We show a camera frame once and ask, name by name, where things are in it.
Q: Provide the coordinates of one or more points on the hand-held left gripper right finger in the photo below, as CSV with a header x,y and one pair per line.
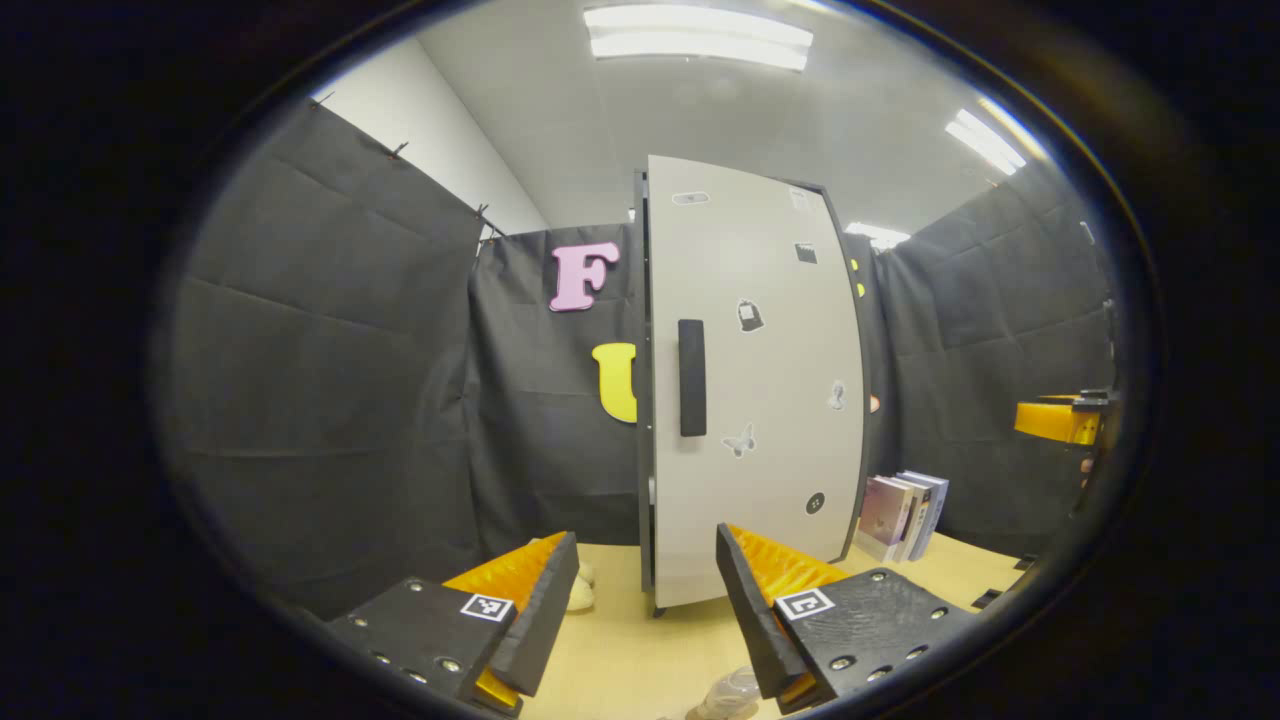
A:
x,y
750,620

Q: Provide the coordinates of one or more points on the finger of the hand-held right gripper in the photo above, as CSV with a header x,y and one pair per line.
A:
x,y
1055,420

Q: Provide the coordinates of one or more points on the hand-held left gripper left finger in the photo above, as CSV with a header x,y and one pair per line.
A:
x,y
545,620

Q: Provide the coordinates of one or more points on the clear plastic bottle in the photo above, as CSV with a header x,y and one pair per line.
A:
x,y
728,695

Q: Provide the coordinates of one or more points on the white cabinet door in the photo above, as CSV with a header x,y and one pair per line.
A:
x,y
770,350

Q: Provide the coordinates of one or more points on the grey cabinet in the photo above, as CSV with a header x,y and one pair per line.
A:
x,y
641,400

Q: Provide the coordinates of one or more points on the cream plush toy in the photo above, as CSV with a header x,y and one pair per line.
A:
x,y
583,595

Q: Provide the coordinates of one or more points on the grey blue book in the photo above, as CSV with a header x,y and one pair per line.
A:
x,y
938,495

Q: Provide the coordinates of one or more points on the white book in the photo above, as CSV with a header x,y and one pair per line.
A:
x,y
918,505

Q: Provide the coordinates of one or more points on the ceiling light panel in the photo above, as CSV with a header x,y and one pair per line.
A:
x,y
700,37
985,142

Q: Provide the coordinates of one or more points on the black backdrop cloth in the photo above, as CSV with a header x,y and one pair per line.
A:
x,y
330,350

